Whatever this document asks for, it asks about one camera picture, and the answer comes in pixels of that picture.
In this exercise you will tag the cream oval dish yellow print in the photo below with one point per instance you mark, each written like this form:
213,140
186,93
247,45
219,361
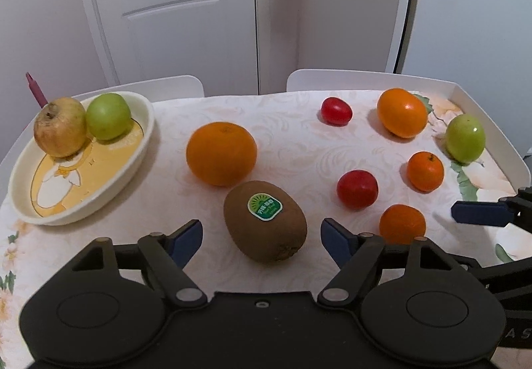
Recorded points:
79,186

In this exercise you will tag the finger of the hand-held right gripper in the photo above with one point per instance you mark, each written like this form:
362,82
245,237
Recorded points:
511,271
478,212

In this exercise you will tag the green apple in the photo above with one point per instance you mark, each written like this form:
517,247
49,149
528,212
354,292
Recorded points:
465,138
109,115

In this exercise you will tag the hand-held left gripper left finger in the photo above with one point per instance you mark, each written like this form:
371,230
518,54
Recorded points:
185,242

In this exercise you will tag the brown kiwi with green sticker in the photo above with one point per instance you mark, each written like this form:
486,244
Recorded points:
266,227

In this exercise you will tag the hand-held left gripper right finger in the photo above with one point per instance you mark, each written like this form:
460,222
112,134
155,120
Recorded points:
334,240

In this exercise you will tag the white panel door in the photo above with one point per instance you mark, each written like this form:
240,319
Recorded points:
178,11

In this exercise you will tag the small tangerine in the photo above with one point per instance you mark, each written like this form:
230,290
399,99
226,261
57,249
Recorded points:
425,171
402,221

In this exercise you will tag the large orange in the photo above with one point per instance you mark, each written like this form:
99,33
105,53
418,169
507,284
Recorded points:
221,153
402,112

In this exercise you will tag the red tomato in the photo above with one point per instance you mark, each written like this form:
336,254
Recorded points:
357,189
336,111

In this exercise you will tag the yellowish brown apple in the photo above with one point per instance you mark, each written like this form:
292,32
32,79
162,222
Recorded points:
60,128

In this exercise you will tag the white wardrobe door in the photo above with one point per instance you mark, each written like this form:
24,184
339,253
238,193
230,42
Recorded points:
490,32

